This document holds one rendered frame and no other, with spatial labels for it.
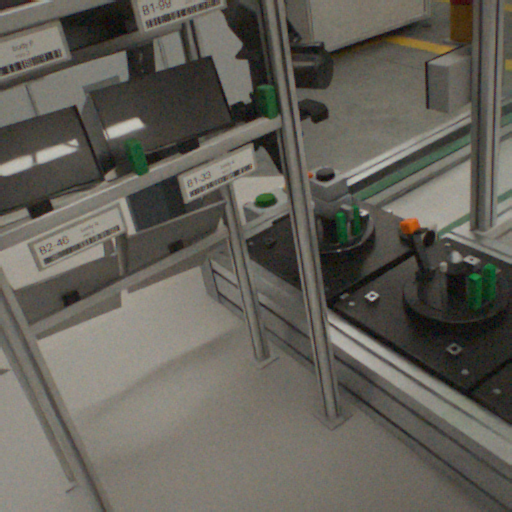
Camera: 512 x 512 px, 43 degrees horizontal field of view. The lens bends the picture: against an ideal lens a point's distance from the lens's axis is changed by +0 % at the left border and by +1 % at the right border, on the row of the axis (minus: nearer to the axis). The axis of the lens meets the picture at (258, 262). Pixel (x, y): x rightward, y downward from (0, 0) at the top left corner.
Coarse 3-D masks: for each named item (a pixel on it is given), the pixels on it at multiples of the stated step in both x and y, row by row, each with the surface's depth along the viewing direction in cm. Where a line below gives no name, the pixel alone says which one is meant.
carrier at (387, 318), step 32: (448, 256) 87; (480, 256) 98; (384, 288) 96; (416, 288) 91; (448, 288) 88; (480, 288) 84; (352, 320) 92; (384, 320) 90; (416, 320) 88; (448, 320) 85; (480, 320) 84; (416, 352) 84; (480, 352) 82; (448, 384) 80; (480, 384) 78
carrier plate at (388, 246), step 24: (384, 216) 113; (288, 240) 111; (384, 240) 106; (408, 240) 105; (264, 264) 107; (288, 264) 105; (336, 264) 103; (360, 264) 102; (384, 264) 101; (336, 288) 98; (360, 288) 99
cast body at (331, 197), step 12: (324, 168) 104; (312, 180) 103; (324, 180) 102; (336, 180) 102; (312, 192) 104; (324, 192) 101; (336, 192) 102; (324, 204) 103; (336, 204) 102; (348, 204) 104; (324, 216) 105; (348, 216) 102
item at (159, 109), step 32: (192, 64) 66; (96, 96) 63; (128, 96) 64; (160, 96) 65; (192, 96) 66; (224, 96) 67; (96, 128) 67; (128, 128) 64; (160, 128) 65; (192, 128) 66; (224, 128) 67; (128, 160) 64
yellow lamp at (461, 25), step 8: (456, 8) 89; (464, 8) 89; (472, 8) 88; (456, 16) 90; (464, 16) 89; (472, 16) 89; (456, 24) 91; (464, 24) 90; (472, 24) 90; (456, 32) 91; (464, 32) 90; (472, 32) 90; (456, 40) 92; (464, 40) 91
